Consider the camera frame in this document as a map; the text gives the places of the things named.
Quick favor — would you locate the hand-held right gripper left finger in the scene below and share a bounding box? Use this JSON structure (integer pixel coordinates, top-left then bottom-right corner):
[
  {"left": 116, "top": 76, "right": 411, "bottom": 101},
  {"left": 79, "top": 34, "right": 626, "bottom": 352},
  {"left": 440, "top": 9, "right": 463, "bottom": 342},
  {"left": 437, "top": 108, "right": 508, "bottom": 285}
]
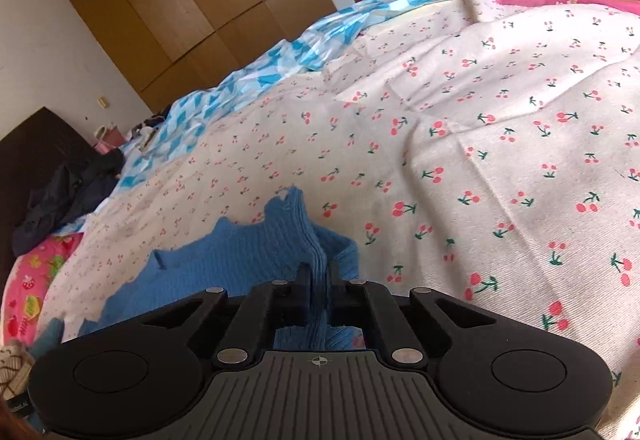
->
[{"left": 142, "top": 262, "right": 314, "bottom": 367}]

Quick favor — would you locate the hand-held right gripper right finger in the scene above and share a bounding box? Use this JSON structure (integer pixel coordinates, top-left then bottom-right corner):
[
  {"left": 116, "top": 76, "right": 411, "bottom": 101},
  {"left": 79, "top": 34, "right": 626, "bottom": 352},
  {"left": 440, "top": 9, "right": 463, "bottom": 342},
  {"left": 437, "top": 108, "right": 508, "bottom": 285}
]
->
[{"left": 327, "top": 262, "right": 497, "bottom": 365}]

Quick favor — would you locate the blue striped knit sweater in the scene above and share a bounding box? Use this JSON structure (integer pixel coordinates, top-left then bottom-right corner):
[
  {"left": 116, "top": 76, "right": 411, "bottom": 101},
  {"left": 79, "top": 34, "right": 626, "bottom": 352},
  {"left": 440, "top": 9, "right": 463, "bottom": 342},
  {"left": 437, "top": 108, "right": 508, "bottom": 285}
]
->
[{"left": 77, "top": 185, "right": 362, "bottom": 352}]

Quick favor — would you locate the cherry print blanket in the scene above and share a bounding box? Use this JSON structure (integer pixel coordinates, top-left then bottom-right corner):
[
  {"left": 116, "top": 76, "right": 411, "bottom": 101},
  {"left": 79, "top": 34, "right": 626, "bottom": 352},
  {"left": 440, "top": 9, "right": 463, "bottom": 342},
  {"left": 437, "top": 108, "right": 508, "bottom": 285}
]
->
[{"left": 37, "top": 0, "right": 640, "bottom": 440}]

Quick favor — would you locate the blue white checkered sheet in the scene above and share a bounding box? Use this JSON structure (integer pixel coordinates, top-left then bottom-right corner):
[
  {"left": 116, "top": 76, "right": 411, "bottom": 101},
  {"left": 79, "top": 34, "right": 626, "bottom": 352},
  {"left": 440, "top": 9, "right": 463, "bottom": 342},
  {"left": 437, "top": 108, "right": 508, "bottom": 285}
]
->
[{"left": 117, "top": 0, "right": 538, "bottom": 193}]

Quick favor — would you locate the pink bag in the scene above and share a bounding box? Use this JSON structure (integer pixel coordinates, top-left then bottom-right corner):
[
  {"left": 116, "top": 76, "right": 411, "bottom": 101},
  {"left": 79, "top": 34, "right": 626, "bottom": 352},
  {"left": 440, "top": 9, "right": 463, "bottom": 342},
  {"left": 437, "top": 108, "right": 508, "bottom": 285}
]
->
[{"left": 94, "top": 124, "right": 124, "bottom": 155}]

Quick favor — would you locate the dark clothing pile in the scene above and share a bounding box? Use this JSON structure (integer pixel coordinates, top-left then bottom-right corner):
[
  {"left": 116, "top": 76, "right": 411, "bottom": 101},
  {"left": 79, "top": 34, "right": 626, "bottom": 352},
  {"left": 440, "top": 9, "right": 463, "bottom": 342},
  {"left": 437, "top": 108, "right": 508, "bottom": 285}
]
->
[{"left": 12, "top": 147, "right": 126, "bottom": 257}]

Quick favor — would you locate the teal knit garment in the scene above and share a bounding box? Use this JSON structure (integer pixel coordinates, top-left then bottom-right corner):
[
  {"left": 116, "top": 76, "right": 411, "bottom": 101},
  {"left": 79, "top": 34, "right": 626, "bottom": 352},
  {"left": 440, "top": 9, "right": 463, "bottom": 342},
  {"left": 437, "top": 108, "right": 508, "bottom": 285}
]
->
[{"left": 29, "top": 319, "right": 67, "bottom": 357}]

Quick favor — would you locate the beige striped garment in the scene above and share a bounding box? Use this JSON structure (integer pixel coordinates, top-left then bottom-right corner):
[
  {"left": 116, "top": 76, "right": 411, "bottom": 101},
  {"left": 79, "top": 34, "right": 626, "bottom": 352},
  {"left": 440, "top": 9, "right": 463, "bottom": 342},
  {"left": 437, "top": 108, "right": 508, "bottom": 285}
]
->
[{"left": 0, "top": 339, "right": 37, "bottom": 402}]

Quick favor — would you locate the dark bed headboard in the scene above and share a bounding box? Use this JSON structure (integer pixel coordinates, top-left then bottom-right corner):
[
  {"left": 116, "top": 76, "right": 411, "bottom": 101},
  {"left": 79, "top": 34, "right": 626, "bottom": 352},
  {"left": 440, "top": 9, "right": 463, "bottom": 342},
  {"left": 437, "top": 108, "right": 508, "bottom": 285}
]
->
[{"left": 0, "top": 107, "right": 98, "bottom": 281}]

